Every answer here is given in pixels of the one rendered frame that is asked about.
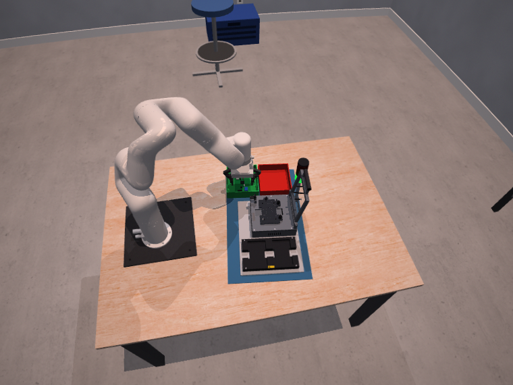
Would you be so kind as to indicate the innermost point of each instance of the green bin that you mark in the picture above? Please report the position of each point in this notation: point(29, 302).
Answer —
point(231, 193)

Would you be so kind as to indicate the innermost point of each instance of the green circuit board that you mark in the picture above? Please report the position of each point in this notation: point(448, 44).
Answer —
point(242, 184)

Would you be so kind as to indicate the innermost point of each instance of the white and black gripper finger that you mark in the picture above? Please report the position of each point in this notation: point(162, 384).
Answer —
point(226, 173)
point(258, 172)

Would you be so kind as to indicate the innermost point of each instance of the red bin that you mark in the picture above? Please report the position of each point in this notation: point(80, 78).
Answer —
point(274, 179)

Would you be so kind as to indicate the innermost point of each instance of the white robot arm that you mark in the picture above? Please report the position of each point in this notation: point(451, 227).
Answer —
point(135, 165)

